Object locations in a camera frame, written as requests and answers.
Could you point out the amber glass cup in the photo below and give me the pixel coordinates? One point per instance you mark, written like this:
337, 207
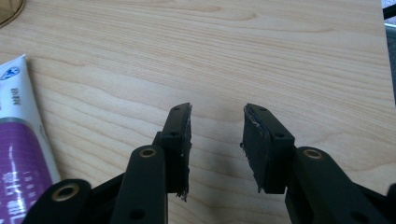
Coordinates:
9, 11

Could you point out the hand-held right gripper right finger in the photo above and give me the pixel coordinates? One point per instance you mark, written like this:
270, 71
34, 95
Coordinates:
264, 149

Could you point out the white and purple toothpaste tube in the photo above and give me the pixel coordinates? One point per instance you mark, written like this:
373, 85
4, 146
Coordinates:
18, 140

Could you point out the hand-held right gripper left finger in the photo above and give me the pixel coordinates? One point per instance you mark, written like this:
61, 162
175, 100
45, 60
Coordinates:
177, 137

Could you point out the black metal stand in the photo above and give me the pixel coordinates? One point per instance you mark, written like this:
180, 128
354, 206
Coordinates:
390, 11

